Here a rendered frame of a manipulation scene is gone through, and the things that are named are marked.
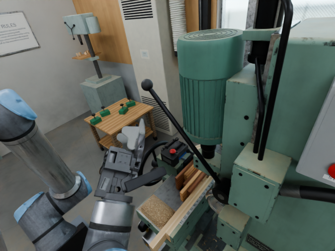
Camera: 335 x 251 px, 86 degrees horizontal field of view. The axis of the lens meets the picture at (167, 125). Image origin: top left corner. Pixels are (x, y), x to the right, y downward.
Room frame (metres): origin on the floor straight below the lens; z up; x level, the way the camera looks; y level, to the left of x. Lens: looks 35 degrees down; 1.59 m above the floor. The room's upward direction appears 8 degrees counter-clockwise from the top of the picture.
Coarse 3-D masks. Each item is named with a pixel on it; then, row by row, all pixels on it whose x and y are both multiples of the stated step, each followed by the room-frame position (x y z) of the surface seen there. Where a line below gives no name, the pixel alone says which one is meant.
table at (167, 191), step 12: (168, 180) 0.54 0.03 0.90; (156, 192) 0.49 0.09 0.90; (168, 192) 0.48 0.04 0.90; (168, 204) 0.43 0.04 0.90; (180, 204) 0.42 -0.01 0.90; (204, 204) 0.40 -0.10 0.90; (144, 216) 0.39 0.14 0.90; (156, 228) 0.34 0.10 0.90; (192, 228) 0.34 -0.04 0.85; (180, 240) 0.29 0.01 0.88
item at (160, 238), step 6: (198, 186) 0.46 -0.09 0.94; (192, 192) 0.44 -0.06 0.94; (186, 204) 0.39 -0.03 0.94; (180, 210) 0.37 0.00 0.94; (174, 216) 0.35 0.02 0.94; (168, 222) 0.33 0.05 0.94; (162, 234) 0.30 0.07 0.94; (156, 240) 0.28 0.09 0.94; (162, 240) 0.28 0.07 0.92; (150, 246) 0.26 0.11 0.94; (156, 246) 0.26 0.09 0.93
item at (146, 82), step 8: (144, 80) 0.49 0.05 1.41; (144, 88) 0.48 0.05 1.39; (152, 88) 0.48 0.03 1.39; (160, 104) 0.45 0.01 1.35; (168, 112) 0.44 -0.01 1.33; (176, 128) 0.42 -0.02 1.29; (184, 136) 0.40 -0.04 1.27; (192, 144) 0.38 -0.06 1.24; (200, 160) 0.36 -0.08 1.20; (208, 168) 0.34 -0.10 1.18; (216, 176) 0.33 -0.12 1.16; (216, 184) 0.32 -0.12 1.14; (224, 184) 0.31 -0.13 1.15; (216, 192) 0.30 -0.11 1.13; (224, 192) 0.28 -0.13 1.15; (224, 200) 0.28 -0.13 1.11
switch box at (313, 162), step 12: (324, 108) 0.19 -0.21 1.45; (324, 120) 0.19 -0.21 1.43; (312, 132) 0.19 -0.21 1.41; (324, 132) 0.18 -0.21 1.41; (312, 144) 0.19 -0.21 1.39; (324, 144) 0.18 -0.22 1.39; (312, 156) 0.18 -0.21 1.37; (324, 156) 0.17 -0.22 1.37; (300, 168) 0.19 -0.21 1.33; (312, 168) 0.18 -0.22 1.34; (324, 168) 0.17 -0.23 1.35; (324, 180) 0.16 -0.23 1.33
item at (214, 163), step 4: (200, 148) 0.55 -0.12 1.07; (200, 152) 0.52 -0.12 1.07; (216, 152) 0.51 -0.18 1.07; (196, 156) 0.51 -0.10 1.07; (216, 156) 0.49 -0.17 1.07; (220, 156) 0.49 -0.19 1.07; (196, 160) 0.50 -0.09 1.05; (208, 160) 0.48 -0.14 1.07; (212, 160) 0.47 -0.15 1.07; (216, 160) 0.47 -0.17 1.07; (220, 160) 0.47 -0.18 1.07; (196, 164) 0.50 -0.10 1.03; (200, 164) 0.49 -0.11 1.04; (212, 164) 0.45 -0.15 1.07; (216, 164) 0.45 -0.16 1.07; (200, 168) 0.49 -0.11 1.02; (204, 168) 0.48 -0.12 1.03; (212, 168) 0.45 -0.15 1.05; (216, 168) 0.44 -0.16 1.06; (204, 172) 0.48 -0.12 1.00; (208, 172) 0.46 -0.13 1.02
